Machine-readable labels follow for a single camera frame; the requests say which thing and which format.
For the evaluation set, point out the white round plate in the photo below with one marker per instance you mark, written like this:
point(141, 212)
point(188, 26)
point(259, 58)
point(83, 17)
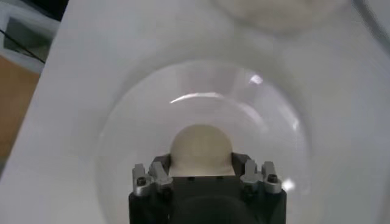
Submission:
point(137, 121)

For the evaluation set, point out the white steamed baozi bun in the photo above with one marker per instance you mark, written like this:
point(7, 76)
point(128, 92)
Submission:
point(201, 146)

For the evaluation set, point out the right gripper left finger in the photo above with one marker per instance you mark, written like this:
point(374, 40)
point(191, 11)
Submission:
point(158, 176)

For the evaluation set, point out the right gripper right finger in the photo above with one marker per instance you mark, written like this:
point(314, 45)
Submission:
point(257, 178)

